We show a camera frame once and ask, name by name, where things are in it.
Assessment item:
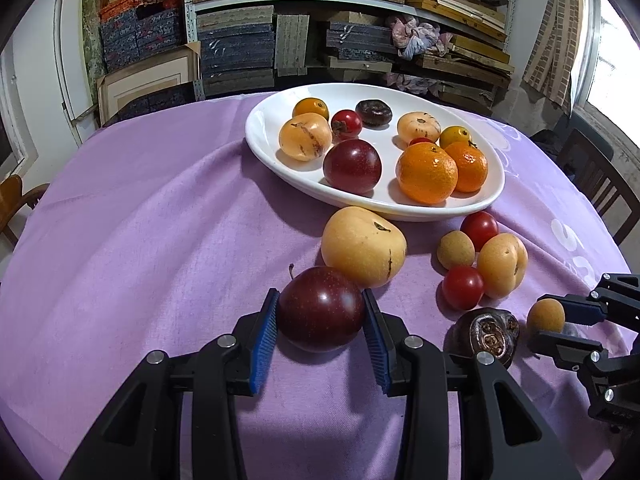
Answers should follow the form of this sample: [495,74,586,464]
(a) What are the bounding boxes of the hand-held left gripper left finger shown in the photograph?
[59,287,281,480]

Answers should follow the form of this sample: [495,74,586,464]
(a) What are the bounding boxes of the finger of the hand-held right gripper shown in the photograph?
[551,272,640,334]
[527,330,622,387]

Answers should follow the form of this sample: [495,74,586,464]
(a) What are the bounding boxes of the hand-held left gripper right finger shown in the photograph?
[361,287,583,480]

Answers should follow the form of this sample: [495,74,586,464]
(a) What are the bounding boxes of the small tan longan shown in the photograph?
[526,298,566,334]

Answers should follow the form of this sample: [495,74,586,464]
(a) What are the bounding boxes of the dark red plum with stem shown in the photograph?
[276,263,367,353]

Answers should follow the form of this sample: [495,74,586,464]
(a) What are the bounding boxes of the large orange mandarin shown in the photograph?
[395,142,459,205]

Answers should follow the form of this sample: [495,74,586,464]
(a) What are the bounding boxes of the purple-striped pepino melon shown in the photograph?
[278,113,333,162]

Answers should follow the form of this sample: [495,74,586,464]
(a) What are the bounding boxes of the yellow-orange kumquat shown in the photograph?
[439,125,473,150]

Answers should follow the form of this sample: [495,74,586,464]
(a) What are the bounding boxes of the white oval plate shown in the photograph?
[244,82,506,222]

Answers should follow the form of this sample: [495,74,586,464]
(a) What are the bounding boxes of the pale pepino melon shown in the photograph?
[397,111,442,145]

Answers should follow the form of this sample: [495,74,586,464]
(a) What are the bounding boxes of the red cherry tomato with calyx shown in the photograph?
[330,109,363,140]

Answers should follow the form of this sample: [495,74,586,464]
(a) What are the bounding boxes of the dark brown water chestnut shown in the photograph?
[355,99,393,127]
[444,307,521,370]

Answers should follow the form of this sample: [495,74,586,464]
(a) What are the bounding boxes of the small orange kumquat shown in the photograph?
[292,97,330,121]

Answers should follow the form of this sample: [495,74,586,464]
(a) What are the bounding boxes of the small yellow pepino melon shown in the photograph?
[476,232,529,299]

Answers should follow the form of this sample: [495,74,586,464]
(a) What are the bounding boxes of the large yellow pepino melon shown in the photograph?
[321,206,408,289]

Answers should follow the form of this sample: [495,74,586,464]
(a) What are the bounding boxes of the dark wooden chair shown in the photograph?
[555,127,636,247]

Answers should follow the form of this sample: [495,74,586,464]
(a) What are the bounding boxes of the purple printed tablecloth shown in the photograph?
[0,91,633,480]

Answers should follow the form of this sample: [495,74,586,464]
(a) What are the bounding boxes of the dark grey bundle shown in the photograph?
[529,110,615,161]

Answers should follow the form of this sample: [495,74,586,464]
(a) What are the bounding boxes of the orange mandarin with stem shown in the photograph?
[444,140,489,193]

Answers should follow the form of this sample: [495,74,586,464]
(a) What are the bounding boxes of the bright window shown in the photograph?
[575,0,640,131]

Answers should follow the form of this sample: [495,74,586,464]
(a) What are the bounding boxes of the floral cloth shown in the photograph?
[385,71,443,97]

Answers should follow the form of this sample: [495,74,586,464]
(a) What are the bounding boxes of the woven brown curtain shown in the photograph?
[521,0,596,117]

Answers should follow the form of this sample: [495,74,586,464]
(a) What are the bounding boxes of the framed picture in cardboard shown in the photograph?
[96,41,202,127]

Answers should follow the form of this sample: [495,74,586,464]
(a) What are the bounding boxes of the brown wooden chair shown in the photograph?
[0,174,51,250]

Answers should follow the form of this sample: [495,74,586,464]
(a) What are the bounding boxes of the stack of dark grey boxes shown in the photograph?
[196,6,277,97]

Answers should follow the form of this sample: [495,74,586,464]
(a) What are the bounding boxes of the stack of yellow wooden frames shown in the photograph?
[406,0,516,77]

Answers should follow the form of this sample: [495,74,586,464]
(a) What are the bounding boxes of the olive woven upright boxes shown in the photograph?
[275,13,309,77]

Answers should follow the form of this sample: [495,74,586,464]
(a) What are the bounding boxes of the stack of dark clasped boxes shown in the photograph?
[326,21,401,72]

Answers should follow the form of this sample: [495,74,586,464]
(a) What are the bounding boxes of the pink white cloth bundle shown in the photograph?
[386,14,453,59]

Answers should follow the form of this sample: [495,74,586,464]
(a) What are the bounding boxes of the grey metal shelving rack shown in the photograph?
[184,0,517,103]

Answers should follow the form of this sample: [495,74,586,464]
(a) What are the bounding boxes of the white-framed window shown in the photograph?
[0,50,40,178]

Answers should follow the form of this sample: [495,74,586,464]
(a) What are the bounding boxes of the stack of blue-red patterned boxes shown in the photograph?
[99,0,183,73]

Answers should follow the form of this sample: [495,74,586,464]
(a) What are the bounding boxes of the white board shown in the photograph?
[53,0,98,133]

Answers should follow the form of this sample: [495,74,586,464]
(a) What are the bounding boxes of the green mottled panel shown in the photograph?
[80,0,108,78]

